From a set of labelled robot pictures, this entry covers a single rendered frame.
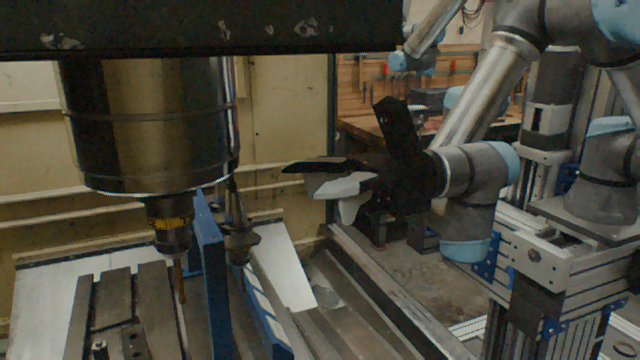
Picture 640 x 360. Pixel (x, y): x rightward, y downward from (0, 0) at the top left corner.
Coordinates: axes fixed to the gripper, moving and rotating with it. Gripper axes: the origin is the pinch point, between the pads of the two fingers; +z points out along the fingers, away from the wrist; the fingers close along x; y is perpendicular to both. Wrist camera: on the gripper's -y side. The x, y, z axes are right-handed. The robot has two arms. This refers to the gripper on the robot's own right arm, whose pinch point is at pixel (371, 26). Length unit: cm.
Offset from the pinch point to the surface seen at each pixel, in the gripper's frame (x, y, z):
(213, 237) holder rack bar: -112, 21, -70
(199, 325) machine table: -115, 53, -51
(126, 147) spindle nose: -128, -8, -99
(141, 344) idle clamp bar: -128, 45, -57
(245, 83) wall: -66, 9, -4
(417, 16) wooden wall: 159, 15, 106
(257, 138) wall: -66, 29, -5
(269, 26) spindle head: -117, -16, -107
